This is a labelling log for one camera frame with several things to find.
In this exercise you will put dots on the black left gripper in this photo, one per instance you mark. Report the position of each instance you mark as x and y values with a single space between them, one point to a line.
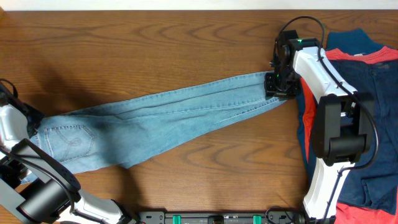
38 115

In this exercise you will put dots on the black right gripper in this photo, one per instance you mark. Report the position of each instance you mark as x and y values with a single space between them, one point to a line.
271 91

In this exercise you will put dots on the light blue denim jeans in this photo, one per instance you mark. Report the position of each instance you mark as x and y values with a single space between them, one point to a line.
129 132

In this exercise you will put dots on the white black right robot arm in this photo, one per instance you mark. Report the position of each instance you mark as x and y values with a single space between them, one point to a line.
342 128

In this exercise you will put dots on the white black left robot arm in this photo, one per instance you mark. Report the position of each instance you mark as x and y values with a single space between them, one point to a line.
36 188

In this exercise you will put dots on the navy and red t-shirt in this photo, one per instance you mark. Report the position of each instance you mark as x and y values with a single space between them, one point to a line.
370 195

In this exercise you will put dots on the black rail with green clips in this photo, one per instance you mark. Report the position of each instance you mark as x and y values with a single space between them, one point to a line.
277 216

